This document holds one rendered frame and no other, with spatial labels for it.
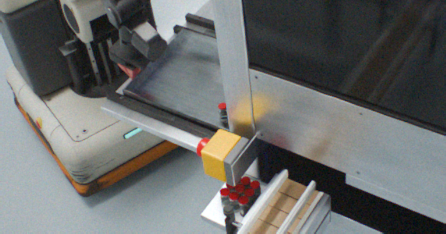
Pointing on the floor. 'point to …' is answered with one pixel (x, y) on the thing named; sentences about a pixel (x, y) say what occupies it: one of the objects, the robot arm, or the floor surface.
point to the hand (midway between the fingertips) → (134, 76)
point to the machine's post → (236, 65)
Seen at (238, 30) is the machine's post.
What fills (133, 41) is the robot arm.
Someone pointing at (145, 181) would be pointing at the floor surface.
